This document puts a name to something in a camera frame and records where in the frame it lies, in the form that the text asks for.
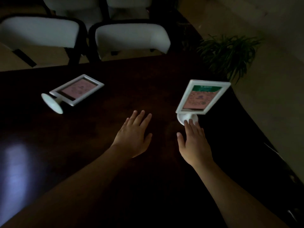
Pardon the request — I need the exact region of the person's left hand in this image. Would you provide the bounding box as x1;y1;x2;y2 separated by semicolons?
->
111;110;153;158

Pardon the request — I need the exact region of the person's right hand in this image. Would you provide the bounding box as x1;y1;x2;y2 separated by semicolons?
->
176;119;214;168

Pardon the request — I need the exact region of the person's right forearm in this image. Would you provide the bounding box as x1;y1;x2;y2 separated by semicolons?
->
192;161;289;228

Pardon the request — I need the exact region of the person's left forearm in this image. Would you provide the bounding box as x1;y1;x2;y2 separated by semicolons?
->
0;145;133;228

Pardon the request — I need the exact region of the white padded chair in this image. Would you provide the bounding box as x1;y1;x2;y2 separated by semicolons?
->
88;19;171;62
106;0;153;20
42;0;110;31
0;14;88;65

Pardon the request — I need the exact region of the green potted plant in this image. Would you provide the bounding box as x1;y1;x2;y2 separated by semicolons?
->
197;34;263;85

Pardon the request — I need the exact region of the white standing frame green header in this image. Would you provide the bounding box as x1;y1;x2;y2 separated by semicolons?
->
175;79;231;127

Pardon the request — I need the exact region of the white standing frame pink card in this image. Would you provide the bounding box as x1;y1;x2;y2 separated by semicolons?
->
41;74;105;114

